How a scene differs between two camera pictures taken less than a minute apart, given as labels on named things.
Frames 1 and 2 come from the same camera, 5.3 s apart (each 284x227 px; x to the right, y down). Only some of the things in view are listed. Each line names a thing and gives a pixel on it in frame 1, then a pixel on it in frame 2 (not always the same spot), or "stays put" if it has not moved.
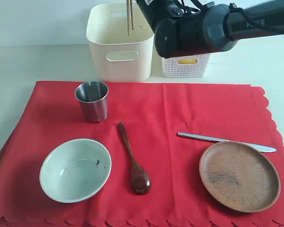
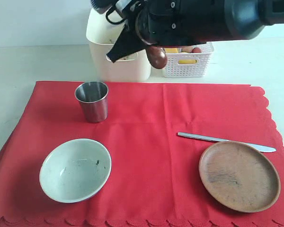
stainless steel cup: [93, 96] stays put
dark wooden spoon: [140, 181] → [157, 56]
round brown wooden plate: [237, 177] stays put
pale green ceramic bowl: [74, 170] stays put
